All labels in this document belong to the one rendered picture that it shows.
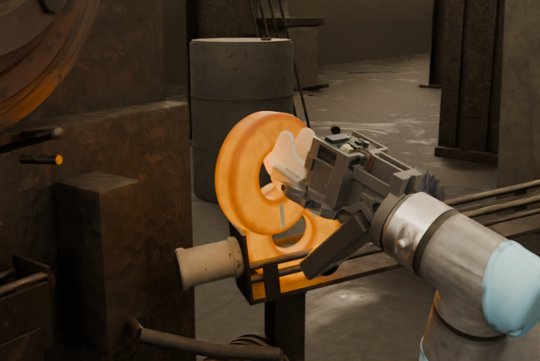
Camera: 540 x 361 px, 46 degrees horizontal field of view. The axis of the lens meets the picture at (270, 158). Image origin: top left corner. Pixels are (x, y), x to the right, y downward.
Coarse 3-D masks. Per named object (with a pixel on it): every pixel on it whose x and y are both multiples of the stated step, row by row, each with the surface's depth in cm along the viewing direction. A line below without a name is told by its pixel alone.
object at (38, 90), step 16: (96, 0) 77; (80, 16) 75; (80, 32) 76; (64, 48) 74; (80, 48) 76; (48, 64) 73; (64, 64) 74; (48, 80) 73; (16, 96) 70; (32, 96) 71; (0, 112) 68; (16, 112) 70; (0, 128) 69
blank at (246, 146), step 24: (264, 120) 75; (288, 120) 78; (240, 144) 73; (264, 144) 75; (216, 168) 74; (240, 168) 73; (216, 192) 75; (240, 192) 74; (240, 216) 74; (264, 216) 77; (288, 216) 80
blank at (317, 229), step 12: (264, 192) 91; (312, 216) 93; (240, 228) 91; (312, 228) 94; (324, 228) 94; (336, 228) 95; (252, 240) 91; (264, 240) 91; (300, 240) 96; (312, 240) 94; (252, 252) 91; (264, 252) 92; (276, 252) 92; (288, 252) 94; (288, 264) 93; (288, 276) 94; (300, 276) 94
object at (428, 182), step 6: (414, 168) 291; (426, 174) 284; (426, 180) 270; (432, 180) 276; (438, 180) 284; (420, 186) 264; (426, 186) 262; (432, 186) 266; (438, 186) 275; (426, 192) 257; (432, 192) 267; (438, 192) 276; (444, 192) 284; (438, 198) 267; (444, 198) 285
